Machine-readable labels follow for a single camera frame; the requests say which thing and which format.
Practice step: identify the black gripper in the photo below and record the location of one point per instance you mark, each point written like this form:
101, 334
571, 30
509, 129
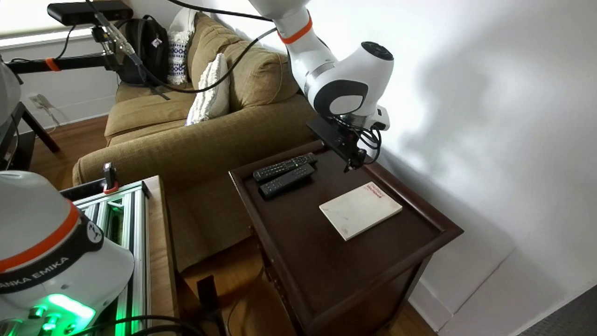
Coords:
366, 142

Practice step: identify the white paperback book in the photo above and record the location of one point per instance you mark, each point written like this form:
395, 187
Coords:
360, 209

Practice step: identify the plain black remote control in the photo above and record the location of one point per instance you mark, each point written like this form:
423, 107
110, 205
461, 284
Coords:
287, 179

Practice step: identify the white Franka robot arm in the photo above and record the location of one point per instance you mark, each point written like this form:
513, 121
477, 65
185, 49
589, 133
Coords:
338, 75

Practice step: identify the black remote with many buttons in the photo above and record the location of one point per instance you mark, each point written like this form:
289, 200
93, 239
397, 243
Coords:
282, 166

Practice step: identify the dark brown wooden side table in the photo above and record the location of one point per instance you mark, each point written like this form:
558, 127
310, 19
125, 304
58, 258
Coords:
328, 267

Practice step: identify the white throw pillow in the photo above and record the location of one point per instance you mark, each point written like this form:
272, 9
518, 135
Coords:
209, 93

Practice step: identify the olive fabric sofa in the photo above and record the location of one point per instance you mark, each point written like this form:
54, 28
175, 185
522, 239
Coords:
186, 142

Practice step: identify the patterned grey white pillow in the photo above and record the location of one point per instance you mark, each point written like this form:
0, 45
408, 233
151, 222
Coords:
179, 49

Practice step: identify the wooden base platform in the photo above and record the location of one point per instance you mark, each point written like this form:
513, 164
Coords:
160, 248

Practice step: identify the black backpack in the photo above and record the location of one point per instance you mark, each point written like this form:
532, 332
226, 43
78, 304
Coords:
145, 49

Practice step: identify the black knob with red base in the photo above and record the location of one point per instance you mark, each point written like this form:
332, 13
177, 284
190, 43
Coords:
110, 176

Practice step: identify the black boom bar orange tape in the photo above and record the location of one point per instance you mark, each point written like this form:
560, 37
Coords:
61, 62

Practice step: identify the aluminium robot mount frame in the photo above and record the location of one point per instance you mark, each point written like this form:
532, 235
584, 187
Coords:
121, 235

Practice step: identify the black camera on boom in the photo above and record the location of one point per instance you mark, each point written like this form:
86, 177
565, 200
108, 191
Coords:
86, 11

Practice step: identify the white wall outlet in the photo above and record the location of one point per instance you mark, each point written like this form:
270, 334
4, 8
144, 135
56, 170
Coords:
39, 101

